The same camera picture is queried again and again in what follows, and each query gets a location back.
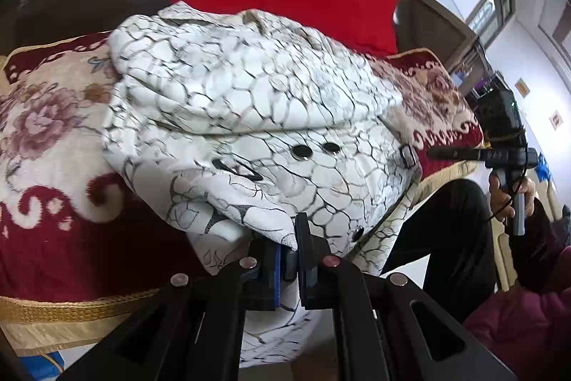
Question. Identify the person's right forearm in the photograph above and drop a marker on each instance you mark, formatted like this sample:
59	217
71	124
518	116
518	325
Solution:
539	247

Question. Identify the small wall picture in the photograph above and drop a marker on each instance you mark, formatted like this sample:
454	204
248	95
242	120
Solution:
556	118

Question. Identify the window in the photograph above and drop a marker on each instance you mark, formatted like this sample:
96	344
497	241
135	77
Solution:
490	6

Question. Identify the blue cloth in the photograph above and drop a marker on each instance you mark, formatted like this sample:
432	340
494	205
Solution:
542	169

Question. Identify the orange wall picture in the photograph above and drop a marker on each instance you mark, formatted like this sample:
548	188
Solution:
521	87

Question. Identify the person's maroon jacket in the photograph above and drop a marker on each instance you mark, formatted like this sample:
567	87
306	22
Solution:
526	332

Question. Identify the person's right hand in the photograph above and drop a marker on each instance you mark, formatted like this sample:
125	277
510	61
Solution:
496	191

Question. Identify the person's leg in black pants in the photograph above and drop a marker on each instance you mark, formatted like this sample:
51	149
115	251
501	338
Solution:
446	238

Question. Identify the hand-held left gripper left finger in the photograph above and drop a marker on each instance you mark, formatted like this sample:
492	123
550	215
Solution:
277	274

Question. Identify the floral red and cream blanket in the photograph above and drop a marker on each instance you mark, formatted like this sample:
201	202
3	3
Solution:
44	131

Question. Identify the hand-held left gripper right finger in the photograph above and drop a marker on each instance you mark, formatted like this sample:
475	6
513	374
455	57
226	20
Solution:
308	274

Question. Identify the white branch-patterned coat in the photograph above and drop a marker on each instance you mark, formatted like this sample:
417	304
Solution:
250	95

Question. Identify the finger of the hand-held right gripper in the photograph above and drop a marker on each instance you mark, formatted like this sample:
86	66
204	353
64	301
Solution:
455	154

